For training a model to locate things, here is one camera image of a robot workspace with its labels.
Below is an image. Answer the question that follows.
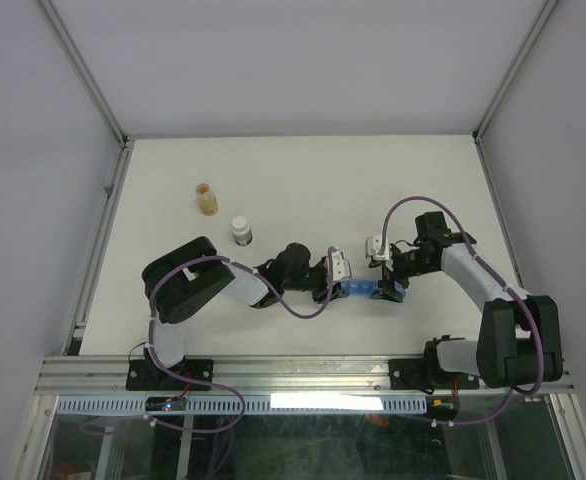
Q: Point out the blue weekly pill organizer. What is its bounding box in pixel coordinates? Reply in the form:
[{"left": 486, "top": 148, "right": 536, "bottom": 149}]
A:
[{"left": 341, "top": 279, "right": 384, "bottom": 299}]

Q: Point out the white cap pill bottle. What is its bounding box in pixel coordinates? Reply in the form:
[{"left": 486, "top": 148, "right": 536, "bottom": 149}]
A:
[{"left": 231, "top": 215, "right": 253, "bottom": 246}]

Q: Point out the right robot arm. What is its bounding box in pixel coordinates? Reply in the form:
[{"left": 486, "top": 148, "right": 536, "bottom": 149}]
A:
[{"left": 365, "top": 212, "right": 564, "bottom": 394}]

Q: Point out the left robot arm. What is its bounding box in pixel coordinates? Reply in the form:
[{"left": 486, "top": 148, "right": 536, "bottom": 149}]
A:
[{"left": 142, "top": 236, "right": 352, "bottom": 389}]

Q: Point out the amber pill bottle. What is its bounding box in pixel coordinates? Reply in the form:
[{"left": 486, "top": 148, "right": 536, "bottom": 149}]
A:
[{"left": 195, "top": 183, "right": 218, "bottom": 216}]

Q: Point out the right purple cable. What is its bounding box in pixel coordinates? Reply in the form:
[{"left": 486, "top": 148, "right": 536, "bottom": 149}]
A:
[{"left": 380, "top": 195, "right": 547, "bottom": 429}]

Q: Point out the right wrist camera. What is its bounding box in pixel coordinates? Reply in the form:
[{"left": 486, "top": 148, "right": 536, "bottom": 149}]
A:
[{"left": 365, "top": 235, "right": 391, "bottom": 263}]

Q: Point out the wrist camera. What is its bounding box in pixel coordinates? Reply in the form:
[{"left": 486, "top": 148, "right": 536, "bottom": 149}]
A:
[
  {"left": 327, "top": 256, "right": 352, "bottom": 282},
  {"left": 365, "top": 235, "right": 391, "bottom": 263}
]

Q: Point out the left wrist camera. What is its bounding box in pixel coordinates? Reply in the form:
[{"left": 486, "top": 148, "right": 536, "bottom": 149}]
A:
[{"left": 327, "top": 256, "right": 352, "bottom": 282}]

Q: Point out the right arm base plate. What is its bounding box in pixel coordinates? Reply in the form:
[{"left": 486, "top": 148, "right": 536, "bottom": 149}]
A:
[{"left": 388, "top": 336, "right": 480, "bottom": 395}]

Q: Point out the white slotted cable duct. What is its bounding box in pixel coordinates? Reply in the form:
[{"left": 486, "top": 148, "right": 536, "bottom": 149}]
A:
[{"left": 57, "top": 393, "right": 427, "bottom": 417}]

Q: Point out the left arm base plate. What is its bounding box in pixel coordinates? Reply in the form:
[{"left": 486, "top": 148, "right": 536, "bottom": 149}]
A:
[{"left": 125, "top": 358, "right": 214, "bottom": 392}]

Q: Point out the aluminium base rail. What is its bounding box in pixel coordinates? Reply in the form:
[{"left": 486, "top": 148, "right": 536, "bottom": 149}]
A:
[{"left": 35, "top": 353, "right": 574, "bottom": 397}]

